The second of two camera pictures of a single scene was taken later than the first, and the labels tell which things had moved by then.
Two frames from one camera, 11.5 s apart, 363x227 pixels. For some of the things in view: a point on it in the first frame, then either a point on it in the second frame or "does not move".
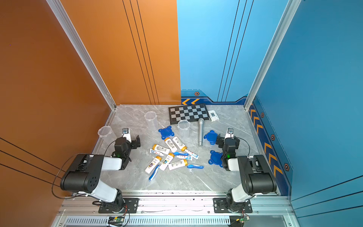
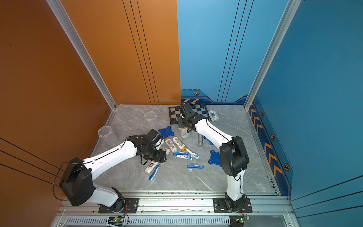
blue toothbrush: (193, 166) does not move
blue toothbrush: (177, 153) does not move
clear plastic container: (184, 125) does not move
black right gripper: (221, 140) -> (180, 124)
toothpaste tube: (192, 153) does not move
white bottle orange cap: (167, 161) -> (184, 132)
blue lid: (216, 158) does not move
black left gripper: (133, 143) -> (161, 157)
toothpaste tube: (187, 157) does not move
